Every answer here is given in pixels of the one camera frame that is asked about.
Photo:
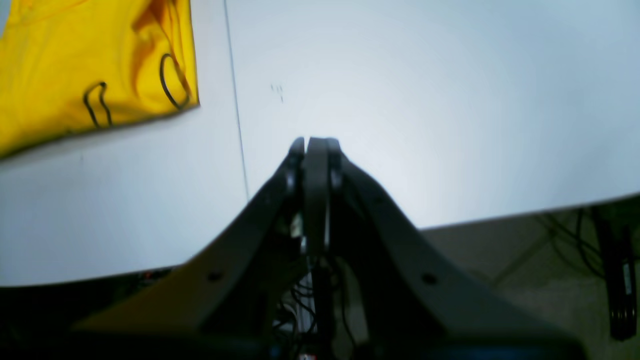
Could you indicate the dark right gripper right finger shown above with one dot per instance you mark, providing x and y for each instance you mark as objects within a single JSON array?
[{"x": 416, "y": 302}]

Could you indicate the yellow orange T-shirt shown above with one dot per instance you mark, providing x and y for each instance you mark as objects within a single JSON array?
[{"x": 70, "y": 67}]

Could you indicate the black table leg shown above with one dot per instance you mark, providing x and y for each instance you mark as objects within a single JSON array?
[{"x": 614, "y": 227}]

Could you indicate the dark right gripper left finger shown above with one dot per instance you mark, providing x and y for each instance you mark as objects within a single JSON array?
[{"x": 226, "y": 294}]

